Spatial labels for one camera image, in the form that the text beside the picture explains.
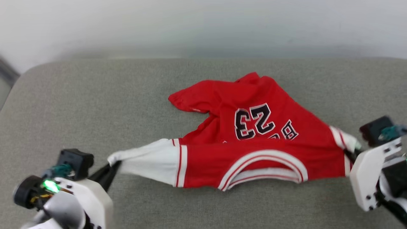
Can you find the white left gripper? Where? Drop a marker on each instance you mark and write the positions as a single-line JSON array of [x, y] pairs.
[[92, 200]]

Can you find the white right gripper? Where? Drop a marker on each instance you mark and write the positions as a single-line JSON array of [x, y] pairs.
[[372, 171]]

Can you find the red and white basketball jersey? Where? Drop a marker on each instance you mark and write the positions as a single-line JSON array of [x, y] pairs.
[[254, 143]]

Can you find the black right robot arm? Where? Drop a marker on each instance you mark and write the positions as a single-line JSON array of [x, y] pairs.
[[394, 181]]

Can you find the grey fabric sofa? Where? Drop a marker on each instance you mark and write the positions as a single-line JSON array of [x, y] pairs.
[[95, 111]]

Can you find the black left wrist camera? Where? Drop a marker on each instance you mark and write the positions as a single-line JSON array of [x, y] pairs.
[[76, 162]]

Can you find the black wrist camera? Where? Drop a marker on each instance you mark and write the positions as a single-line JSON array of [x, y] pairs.
[[76, 162], [375, 128]]

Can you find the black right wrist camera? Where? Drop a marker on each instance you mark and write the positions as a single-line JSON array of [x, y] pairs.
[[375, 128]]

